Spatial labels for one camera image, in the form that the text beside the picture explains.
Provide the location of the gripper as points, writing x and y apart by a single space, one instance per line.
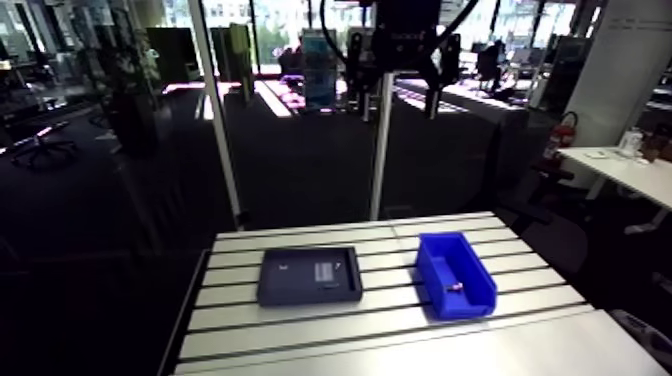
407 36

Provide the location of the steel bolt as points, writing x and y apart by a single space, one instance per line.
454 287

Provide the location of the dark blue-grey tray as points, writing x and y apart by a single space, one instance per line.
299 278

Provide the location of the blue bin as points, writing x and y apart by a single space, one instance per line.
472 304

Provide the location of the red fire extinguisher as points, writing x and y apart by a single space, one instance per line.
560 134

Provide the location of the white desk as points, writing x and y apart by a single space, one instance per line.
630 173

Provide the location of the potted plant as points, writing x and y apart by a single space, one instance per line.
128 89

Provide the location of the black office chair base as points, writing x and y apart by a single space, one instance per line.
44 149

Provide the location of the white metal post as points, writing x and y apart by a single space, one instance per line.
380 157
218 131

